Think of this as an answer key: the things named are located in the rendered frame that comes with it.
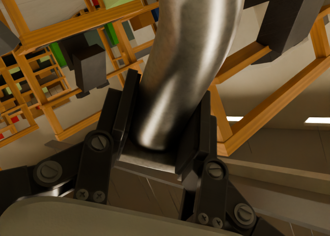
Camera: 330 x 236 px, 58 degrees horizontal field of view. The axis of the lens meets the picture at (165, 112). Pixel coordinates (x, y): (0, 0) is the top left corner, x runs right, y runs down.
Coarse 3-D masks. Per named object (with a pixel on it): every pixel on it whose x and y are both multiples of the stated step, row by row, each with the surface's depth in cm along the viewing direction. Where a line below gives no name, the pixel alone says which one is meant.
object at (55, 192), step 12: (12, 168) 11; (24, 168) 12; (0, 180) 11; (12, 180) 11; (24, 180) 11; (0, 192) 11; (12, 192) 11; (24, 192) 11; (36, 192) 11; (48, 192) 12; (60, 192) 12; (0, 204) 11
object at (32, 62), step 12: (48, 48) 956; (12, 72) 895; (36, 72) 928; (48, 72) 962; (60, 72) 977; (48, 84) 949; (0, 96) 880; (24, 96) 918; (36, 108) 966; (12, 120) 894
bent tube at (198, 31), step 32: (160, 0) 10; (192, 0) 9; (224, 0) 9; (160, 32) 11; (192, 32) 10; (224, 32) 10; (160, 64) 12; (192, 64) 11; (160, 96) 13; (192, 96) 13; (160, 128) 14; (128, 160) 16; (160, 160) 16
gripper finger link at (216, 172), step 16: (208, 160) 13; (208, 176) 13; (224, 176) 13; (208, 192) 12; (224, 192) 12; (192, 208) 14; (208, 208) 12; (224, 208) 12; (208, 224) 11; (224, 224) 12
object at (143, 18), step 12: (84, 0) 515; (96, 0) 509; (144, 0) 583; (144, 12) 540; (156, 12) 550; (132, 24) 560; (144, 24) 541; (108, 48) 536; (120, 48) 502; (132, 48) 512; (144, 48) 532; (120, 60) 543
